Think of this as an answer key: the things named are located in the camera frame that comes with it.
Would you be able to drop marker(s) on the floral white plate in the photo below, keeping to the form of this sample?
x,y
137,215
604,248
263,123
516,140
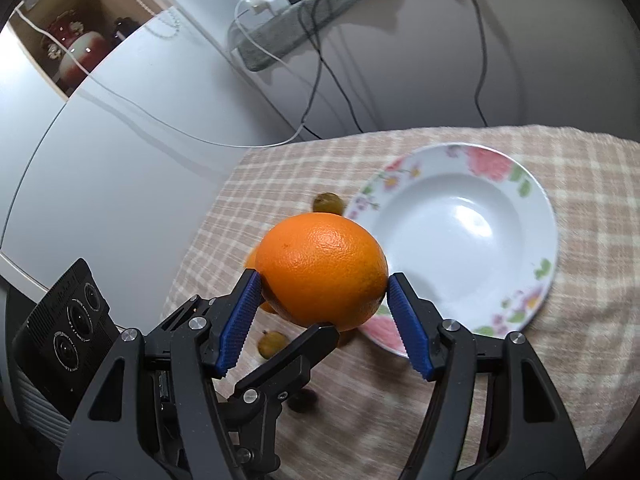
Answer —
x,y
450,240

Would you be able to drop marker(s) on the small dark fruit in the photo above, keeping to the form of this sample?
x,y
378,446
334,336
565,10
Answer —
x,y
303,401

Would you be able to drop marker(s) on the beige checked tablecloth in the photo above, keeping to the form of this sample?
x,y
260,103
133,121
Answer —
x,y
575,385

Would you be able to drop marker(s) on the grey windowsill cover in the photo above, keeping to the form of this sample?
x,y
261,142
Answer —
x,y
280,35

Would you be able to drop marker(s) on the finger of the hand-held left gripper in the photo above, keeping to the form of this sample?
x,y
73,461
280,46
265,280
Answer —
x,y
295,356

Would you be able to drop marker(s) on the brown kiwi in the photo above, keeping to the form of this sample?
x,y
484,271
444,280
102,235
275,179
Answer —
x,y
272,345
328,203

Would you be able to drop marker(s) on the grey ribbed radiator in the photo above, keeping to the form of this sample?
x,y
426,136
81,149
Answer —
x,y
30,400

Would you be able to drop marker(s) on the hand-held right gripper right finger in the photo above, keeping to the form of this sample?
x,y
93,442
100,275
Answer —
x,y
407,320

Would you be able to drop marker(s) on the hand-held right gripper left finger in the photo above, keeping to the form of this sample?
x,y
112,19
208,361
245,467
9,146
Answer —
x,y
240,322

